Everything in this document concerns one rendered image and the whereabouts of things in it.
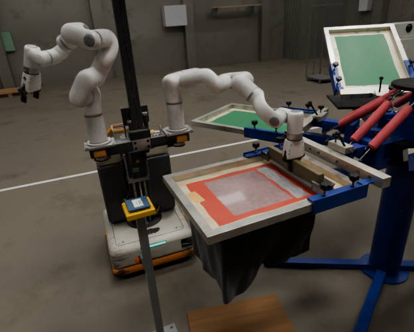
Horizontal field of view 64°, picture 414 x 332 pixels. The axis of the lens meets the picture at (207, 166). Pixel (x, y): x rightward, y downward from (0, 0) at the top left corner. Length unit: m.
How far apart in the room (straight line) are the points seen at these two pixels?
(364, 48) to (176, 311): 2.54
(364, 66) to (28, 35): 9.76
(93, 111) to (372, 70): 2.17
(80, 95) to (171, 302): 1.45
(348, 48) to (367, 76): 0.36
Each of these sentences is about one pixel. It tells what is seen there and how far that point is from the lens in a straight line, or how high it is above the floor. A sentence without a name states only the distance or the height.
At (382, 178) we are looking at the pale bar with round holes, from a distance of 1.63.
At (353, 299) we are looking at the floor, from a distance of 2.49.
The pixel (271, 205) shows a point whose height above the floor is 0.96.
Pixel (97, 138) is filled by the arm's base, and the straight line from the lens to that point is 1.83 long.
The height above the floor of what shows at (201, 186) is 0.96.
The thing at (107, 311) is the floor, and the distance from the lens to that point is 2.46.
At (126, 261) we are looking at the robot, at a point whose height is 0.18.
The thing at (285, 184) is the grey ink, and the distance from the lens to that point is 1.65.
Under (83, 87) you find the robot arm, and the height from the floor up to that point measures 1.46.
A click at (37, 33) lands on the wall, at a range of 11.33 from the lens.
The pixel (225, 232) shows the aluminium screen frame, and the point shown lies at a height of 0.99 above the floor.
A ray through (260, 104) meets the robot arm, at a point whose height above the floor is 1.34.
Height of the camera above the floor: 1.74
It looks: 25 degrees down
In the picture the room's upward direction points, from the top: 4 degrees counter-clockwise
